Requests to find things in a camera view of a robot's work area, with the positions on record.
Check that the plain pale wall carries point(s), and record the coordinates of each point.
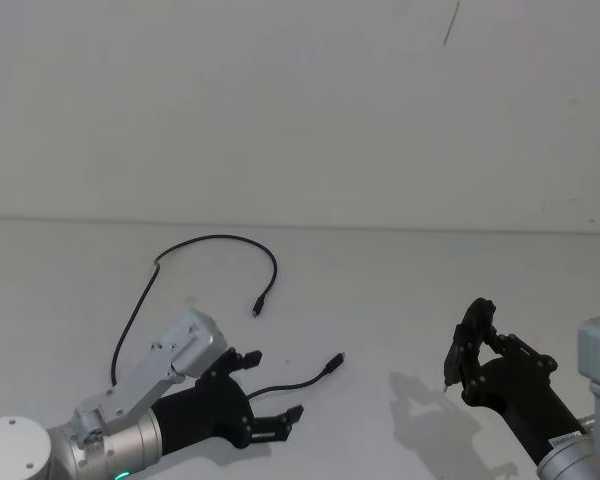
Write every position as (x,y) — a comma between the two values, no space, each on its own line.
(280,110)

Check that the black plug with silver tip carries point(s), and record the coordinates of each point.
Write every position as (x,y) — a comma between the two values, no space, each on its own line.
(450,365)

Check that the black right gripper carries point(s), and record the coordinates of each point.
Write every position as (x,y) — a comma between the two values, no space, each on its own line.
(520,395)

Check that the white table cloth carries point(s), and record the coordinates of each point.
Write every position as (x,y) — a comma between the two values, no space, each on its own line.
(360,310)

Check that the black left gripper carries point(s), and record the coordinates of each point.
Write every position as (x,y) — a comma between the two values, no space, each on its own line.
(205,412)

